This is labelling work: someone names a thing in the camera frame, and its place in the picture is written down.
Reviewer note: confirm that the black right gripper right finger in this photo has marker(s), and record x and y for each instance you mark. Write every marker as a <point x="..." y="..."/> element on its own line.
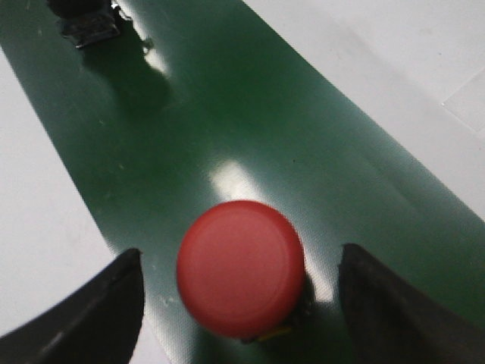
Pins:
<point x="390" y="321"/>

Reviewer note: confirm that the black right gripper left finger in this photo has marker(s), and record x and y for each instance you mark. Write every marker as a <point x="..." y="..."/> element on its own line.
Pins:
<point x="99" y="323"/>

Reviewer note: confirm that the green conveyor belt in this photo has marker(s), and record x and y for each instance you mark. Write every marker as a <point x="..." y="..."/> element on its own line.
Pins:
<point x="200" y="102"/>

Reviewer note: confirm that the red push button switch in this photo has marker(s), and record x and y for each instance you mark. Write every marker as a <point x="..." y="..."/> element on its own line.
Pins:
<point x="84" y="23"/>
<point x="240" y="269"/>

